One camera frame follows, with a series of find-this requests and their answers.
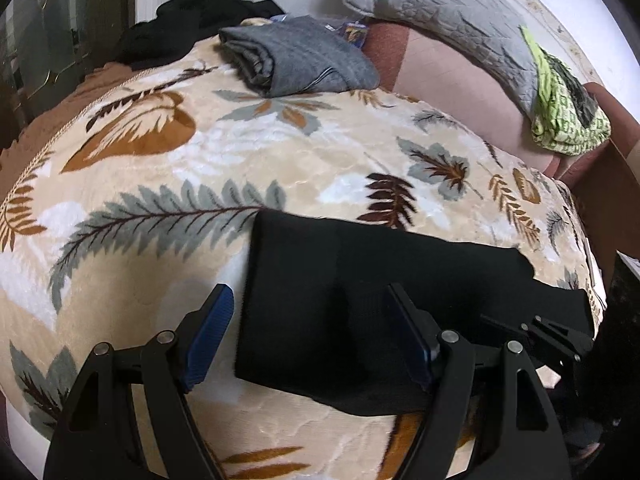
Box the folded grey garment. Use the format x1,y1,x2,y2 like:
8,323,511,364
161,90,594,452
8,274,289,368
218,15,382,99

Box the leaf print fleece blanket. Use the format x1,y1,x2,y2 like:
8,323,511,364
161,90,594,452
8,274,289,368
0,17,608,480

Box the pink bed sheet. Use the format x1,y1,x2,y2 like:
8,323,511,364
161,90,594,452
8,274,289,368
361,19,640,187

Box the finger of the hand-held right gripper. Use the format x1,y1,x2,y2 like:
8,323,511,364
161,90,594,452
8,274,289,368
480,313,596,367

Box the neon green printed cloth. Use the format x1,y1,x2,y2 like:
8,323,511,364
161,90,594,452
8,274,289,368
519,25,613,155

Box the brown wooden bed frame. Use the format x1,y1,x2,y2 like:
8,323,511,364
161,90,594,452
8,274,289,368
570,139,640,286

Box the small colourful packet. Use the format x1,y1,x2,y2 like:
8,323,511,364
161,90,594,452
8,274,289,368
324,19,370,50

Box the crumpled black garment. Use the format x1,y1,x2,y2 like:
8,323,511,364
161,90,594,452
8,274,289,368
111,0,287,70

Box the glass cabinet door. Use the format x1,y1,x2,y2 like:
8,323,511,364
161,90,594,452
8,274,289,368
0,0,137,148

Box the black pants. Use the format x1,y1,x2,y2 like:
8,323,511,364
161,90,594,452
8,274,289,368
234,208,597,417

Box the grey quilted pillow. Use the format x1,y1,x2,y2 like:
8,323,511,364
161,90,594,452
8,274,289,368
342,0,557,117

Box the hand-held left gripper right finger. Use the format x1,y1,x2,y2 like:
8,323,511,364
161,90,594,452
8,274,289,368
383,283,572,480

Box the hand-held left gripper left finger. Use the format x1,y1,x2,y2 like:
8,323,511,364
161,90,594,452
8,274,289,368
42,283,235,480

